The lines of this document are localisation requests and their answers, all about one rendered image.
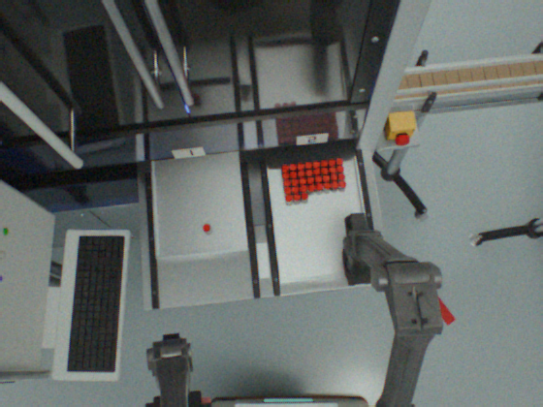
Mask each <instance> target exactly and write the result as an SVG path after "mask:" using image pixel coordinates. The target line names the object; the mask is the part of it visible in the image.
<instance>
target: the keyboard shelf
mask: <svg viewBox="0 0 543 407"><path fill-rule="evenodd" d="M80 236H125V248H124V260H123V271H122V283H121V295H120V306H119V318H118V326H119V330H118V340H117V351H116V363H115V372H68V371H67V366H68V357H69V338H70V329H71V321H72V312H73V302H74V293H75V275H76V266H77V257H78V249H79V238H80ZM130 237H131V233H130V231H129V230H126V229H69V230H67V232H66V236H65V245H64V253H63V254H64V262H63V270H62V279H61V287H48V293H47V302H46V310H47V311H46V318H45V326H44V335H43V343H42V348H54V356H53V364H52V372H51V378H52V379H53V380H83V381H96V382H117V381H119V380H120V378H121V356H122V344H123V332H124V320H125V308H126V297H127V285H128V284H127V273H128V262H129V249H130Z"/></svg>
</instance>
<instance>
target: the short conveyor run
mask: <svg viewBox="0 0 543 407"><path fill-rule="evenodd" d="M428 54H429V52H428V51H427V50H423V51H422V53H421V55H420V56H419V58H418V60H417V62H416V64H415V66H413V67H406V69H405V71H404V73H403V76H402V81H401V83H400V85H399V89H398V92H397V95H396V96H395V99H394V101H393V103H392V107H398V106H406V105H412V106H413V108H414V111H415V116H418V115H427V114H435V113H443V112H450V111H459V110H481V109H490V108H498V107H506V106H514V105H522V104H530V103H538V102H543V39H542V40H541V43H540V44H539V45H538V46H537V47H536V48H535V49H534V50H533V52H532V53H531V54H526V55H518V56H501V57H494V58H486V59H478V60H469V61H462V62H454V63H446V64H441V63H437V64H430V65H425V63H426V60H427V58H428Z"/></svg>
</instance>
